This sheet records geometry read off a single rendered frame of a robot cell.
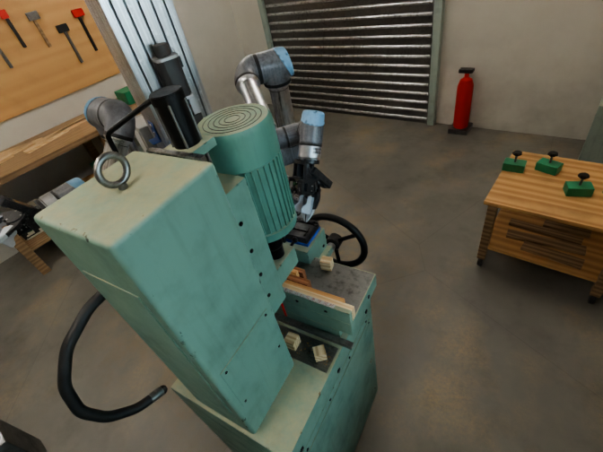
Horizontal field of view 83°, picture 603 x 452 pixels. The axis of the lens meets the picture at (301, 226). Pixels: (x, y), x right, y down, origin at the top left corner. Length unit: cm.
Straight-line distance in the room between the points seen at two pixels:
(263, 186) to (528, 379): 166
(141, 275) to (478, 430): 166
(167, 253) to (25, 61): 349
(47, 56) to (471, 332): 395
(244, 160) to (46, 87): 336
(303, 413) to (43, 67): 362
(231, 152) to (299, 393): 70
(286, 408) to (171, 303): 57
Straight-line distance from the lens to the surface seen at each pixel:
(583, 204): 219
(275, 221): 85
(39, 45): 401
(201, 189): 59
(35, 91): 398
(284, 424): 107
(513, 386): 205
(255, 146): 74
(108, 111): 142
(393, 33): 392
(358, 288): 112
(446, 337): 210
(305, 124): 112
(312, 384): 109
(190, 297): 64
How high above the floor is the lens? 178
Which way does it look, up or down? 40 degrees down
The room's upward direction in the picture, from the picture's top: 14 degrees counter-clockwise
